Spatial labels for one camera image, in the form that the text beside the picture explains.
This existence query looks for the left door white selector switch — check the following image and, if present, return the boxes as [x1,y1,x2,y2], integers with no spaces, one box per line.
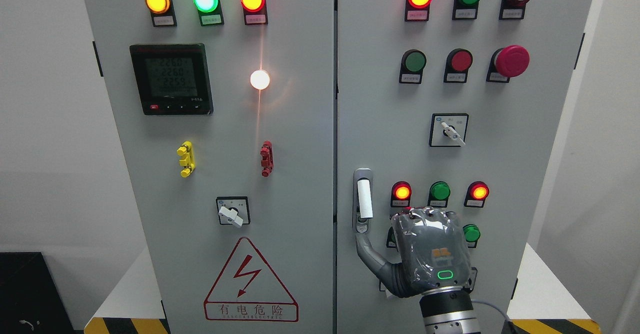
[215,196,251,229]

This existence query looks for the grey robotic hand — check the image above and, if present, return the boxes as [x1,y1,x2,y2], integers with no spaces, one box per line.
[354,206,472,298]

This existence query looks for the upper right white selector switch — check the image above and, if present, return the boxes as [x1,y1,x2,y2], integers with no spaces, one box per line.
[429,113,470,148]

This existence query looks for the green indicator light top left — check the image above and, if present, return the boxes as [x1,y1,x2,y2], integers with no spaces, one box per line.
[193,0,224,27]

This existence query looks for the silver cabinet door handle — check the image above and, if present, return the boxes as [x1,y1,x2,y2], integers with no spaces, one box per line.
[352,168,374,233]

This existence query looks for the red electric hazard warning sign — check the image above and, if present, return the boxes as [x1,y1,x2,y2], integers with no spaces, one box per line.
[203,237,299,322]

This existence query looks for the right grey cabinet door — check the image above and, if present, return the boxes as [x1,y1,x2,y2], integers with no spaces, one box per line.
[336,0,592,334]

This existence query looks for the lower white selector switch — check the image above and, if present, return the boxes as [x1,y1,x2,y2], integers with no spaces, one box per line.
[378,280,396,300]

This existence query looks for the red push button second row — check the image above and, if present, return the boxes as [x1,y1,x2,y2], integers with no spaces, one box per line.
[443,48,473,84]

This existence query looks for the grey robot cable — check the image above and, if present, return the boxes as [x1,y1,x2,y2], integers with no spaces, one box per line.
[471,300,513,325]

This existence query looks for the green indicator lower right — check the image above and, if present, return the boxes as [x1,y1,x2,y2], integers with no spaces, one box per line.
[462,224,482,249]

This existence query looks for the green indicator lower middle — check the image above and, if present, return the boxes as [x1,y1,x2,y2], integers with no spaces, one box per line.
[427,181,451,208]

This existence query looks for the black box lower left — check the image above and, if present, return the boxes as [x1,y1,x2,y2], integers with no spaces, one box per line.
[0,252,74,334]

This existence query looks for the yellow terminal connector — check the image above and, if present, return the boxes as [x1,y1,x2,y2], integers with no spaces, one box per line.
[176,140,196,178]

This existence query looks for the red indicator light top left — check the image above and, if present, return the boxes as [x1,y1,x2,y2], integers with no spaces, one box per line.
[240,0,268,25]

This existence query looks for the green push button second row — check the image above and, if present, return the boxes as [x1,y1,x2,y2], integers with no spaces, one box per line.
[398,49,427,85]

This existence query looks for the green button top right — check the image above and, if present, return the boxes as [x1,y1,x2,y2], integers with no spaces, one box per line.
[452,0,480,21]

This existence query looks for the red mushroom emergency stop button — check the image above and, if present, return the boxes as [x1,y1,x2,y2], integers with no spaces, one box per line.
[486,44,530,83]

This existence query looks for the red lit indicator top right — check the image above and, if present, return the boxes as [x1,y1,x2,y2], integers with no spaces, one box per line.
[404,0,432,22]

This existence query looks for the yellow indicator light top left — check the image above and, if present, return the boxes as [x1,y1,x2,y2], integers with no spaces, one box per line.
[145,0,178,28]

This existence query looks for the green push button lower left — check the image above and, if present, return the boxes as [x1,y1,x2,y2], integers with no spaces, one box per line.
[385,227,398,250]

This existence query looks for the black digital power meter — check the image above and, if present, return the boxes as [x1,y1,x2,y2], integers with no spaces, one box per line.
[129,43,214,116]

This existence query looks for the red lit indicator lower left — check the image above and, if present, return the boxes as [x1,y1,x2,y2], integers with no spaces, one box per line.
[390,181,412,208]

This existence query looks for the red lit indicator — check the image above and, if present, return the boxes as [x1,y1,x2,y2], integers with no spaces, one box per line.
[390,181,412,208]
[404,0,432,22]
[464,181,490,208]

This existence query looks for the red lit indicator lower right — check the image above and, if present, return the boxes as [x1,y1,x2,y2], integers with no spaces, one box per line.
[464,181,490,208]

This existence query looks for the grey cabinet door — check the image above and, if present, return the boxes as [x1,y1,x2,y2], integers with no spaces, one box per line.
[336,0,592,334]
[85,0,334,334]

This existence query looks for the black rotary knob switch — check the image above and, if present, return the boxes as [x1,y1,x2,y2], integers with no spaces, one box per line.
[463,266,478,293]

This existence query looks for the white glowing indicator light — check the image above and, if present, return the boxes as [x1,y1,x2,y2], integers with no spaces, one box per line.
[249,69,271,91]

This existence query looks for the red terminal connector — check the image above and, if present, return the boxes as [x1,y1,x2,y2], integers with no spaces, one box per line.
[259,140,274,178]

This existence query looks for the left grey cabinet door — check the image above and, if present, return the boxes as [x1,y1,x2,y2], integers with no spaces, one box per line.
[85,0,334,334]

